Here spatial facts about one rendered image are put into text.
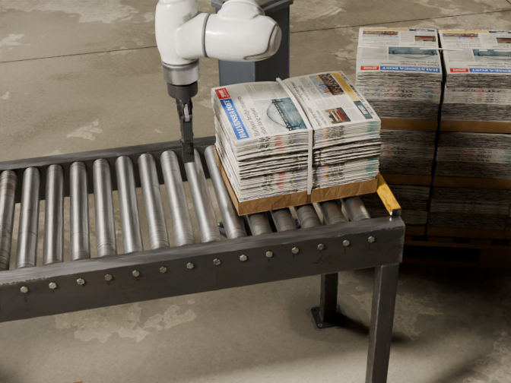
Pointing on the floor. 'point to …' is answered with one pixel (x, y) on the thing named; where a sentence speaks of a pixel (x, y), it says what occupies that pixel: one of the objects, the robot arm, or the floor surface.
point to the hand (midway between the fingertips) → (188, 150)
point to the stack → (459, 78)
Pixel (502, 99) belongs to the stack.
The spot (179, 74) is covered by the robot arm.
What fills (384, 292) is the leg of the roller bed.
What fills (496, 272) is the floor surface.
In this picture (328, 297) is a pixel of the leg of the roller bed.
